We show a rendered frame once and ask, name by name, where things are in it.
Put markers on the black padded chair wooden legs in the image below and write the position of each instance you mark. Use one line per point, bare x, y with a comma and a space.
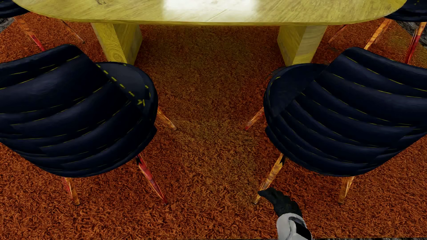
405, 13
66, 113
350, 116
13, 10

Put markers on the orange shag rug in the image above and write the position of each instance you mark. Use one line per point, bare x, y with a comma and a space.
210, 140

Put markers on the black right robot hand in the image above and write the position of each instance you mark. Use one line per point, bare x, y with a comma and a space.
282, 201

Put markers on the yellow wooden oval table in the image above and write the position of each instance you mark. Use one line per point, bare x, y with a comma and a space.
213, 11

